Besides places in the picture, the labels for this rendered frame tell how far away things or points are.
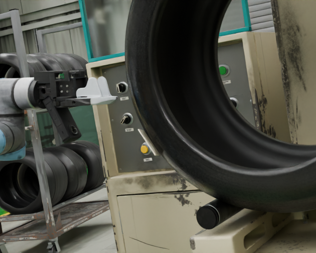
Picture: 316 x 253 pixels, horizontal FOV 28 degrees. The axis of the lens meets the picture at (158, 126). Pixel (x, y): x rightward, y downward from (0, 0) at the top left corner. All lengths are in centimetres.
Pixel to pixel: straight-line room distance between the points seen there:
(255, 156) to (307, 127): 15
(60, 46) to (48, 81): 1077
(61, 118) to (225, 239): 49
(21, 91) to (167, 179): 62
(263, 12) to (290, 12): 905
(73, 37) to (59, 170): 724
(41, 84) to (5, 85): 10
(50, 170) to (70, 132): 351
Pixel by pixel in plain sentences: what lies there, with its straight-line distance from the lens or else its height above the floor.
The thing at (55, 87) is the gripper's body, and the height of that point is 119.
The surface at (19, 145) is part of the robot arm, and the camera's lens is 152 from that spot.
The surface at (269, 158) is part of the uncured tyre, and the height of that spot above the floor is 96.
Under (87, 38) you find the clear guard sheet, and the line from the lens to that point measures 202.
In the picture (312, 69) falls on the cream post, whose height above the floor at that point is 114.
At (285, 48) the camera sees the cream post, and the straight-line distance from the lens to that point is 146.
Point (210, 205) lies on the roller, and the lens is 118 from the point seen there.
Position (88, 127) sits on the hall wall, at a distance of 1190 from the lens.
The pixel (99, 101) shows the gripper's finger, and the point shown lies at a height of 114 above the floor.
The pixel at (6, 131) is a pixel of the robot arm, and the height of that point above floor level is 111.
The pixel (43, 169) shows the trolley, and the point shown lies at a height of 71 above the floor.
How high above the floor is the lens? 114
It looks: 3 degrees down
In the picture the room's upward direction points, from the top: 9 degrees counter-clockwise
